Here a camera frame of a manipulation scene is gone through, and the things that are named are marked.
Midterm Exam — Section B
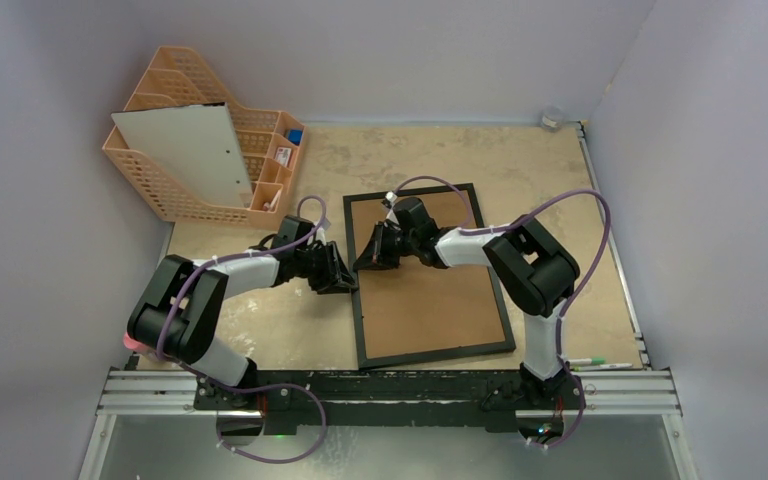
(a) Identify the brown backing board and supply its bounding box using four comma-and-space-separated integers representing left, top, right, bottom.
350, 190, 508, 360

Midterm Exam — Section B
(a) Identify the black picture frame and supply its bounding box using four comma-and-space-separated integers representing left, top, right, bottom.
342, 182, 517, 370

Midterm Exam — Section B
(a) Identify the blue small box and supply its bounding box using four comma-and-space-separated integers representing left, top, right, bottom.
285, 129, 304, 146

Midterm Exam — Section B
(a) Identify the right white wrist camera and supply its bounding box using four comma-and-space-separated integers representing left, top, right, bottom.
382, 191, 398, 224

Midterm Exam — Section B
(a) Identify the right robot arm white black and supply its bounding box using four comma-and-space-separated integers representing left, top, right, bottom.
352, 193, 580, 407

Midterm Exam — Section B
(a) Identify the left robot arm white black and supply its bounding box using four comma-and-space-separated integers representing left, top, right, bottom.
124, 215, 357, 409

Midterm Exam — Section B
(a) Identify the red white small box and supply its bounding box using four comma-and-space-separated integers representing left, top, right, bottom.
274, 147, 294, 168

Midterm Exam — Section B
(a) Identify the green marker pen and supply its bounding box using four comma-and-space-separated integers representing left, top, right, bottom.
569, 357, 606, 367

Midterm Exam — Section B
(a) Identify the pink bottle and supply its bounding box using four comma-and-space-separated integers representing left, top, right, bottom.
123, 333, 151, 355

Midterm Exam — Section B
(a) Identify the purple cable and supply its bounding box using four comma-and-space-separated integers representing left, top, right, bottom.
155, 195, 330, 464
390, 175, 613, 452

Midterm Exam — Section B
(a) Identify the white pen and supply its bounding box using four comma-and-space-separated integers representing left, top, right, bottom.
577, 363, 633, 371

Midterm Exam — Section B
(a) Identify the white folder board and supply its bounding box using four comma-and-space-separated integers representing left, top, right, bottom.
111, 102, 253, 207

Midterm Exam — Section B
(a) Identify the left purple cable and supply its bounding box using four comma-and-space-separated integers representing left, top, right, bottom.
155, 195, 330, 464

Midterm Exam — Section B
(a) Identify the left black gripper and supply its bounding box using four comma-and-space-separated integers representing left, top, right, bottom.
294, 242, 355, 294

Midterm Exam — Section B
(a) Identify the orange plastic file organizer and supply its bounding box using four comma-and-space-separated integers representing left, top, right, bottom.
102, 46, 308, 230

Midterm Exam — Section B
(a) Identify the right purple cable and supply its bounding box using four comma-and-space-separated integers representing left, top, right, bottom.
390, 175, 613, 452

